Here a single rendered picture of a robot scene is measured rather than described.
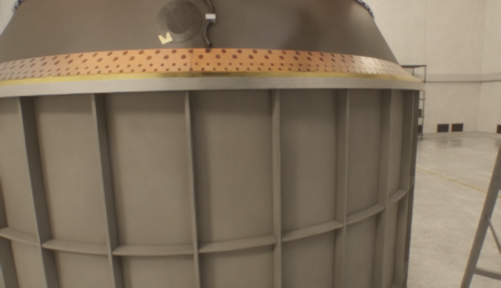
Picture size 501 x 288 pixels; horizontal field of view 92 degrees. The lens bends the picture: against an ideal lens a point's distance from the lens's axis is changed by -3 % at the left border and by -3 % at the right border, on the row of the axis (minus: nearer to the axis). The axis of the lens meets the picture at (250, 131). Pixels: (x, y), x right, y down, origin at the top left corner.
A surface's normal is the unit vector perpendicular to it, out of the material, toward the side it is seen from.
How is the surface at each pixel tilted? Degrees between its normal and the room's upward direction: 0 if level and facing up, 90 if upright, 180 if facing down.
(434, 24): 90
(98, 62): 43
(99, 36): 62
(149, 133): 90
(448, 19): 90
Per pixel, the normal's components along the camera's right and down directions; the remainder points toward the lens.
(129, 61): -0.03, -0.64
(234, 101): 0.20, 0.11
